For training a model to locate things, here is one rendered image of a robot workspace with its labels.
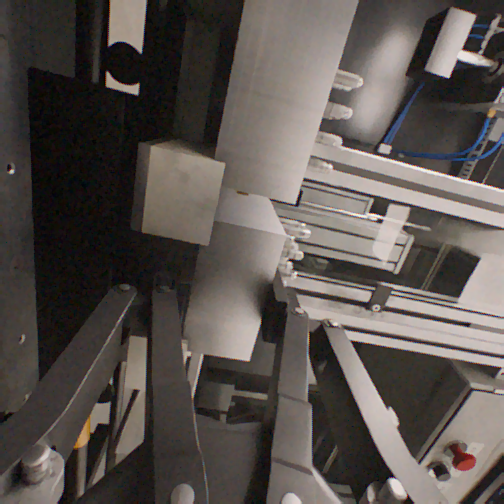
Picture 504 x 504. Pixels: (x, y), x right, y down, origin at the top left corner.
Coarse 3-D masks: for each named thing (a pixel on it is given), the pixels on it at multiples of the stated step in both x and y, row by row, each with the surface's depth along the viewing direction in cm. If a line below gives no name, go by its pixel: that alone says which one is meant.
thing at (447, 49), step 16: (432, 16) 49; (448, 16) 45; (464, 16) 45; (432, 32) 51; (448, 32) 46; (464, 32) 46; (416, 48) 52; (432, 48) 47; (448, 48) 47; (416, 64) 52; (432, 64) 48; (448, 64) 48; (464, 64) 50; (480, 64) 50; (496, 64) 50; (432, 80) 52
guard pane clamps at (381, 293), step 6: (378, 288) 42; (384, 288) 42; (390, 288) 42; (372, 294) 43; (378, 294) 43; (384, 294) 43; (390, 294) 43; (372, 300) 43; (378, 300) 43; (384, 300) 43; (366, 306) 44; (372, 306) 43; (378, 306) 43; (384, 306) 44; (378, 312) 44
